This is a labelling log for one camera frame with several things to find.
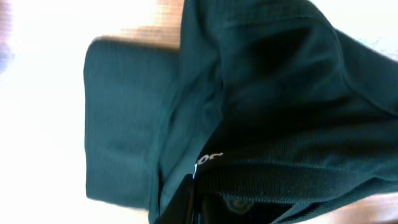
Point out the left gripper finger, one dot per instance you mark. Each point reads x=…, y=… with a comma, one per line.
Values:
x=180, y=209

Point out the black t-shirt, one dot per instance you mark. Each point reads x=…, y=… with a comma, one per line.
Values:
x=278, y=116

